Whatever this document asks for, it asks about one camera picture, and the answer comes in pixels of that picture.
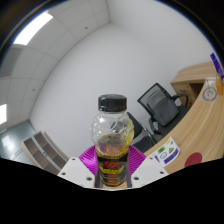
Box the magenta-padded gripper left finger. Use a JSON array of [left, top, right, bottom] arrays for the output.
[[57, 145, 99, 190]]

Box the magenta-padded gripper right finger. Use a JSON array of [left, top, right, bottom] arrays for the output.
[[126, 145, 169, 190]]

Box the clear drink bottle black cap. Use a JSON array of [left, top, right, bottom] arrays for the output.
[[89, 93, 135, 190]]

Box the white printed leaflet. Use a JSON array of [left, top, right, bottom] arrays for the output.
[[153, 136, 181, 168]]

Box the wooden shelf cabinet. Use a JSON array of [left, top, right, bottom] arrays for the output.
[[20, 130, 71, 176]]

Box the black mesh office chair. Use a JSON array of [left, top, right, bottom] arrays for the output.
[[136, 82, 190, 136]]

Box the square ceiling light panel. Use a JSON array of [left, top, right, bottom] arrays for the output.
[[0, 103, 8, 126]]

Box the round white printed pad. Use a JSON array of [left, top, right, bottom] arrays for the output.
[[201, 85, 219, 103]]

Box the wooden side desk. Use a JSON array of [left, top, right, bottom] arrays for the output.
[[170, 61, 218, 109]]

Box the purple standing card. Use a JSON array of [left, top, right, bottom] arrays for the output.
[[209, 52, 224, 79]]

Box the ceiling air vent grille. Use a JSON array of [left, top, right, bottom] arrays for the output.
[[0, 46, 22, 78]]

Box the long ceiling light panel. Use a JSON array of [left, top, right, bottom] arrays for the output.
[[12, 10, 54, 46]]

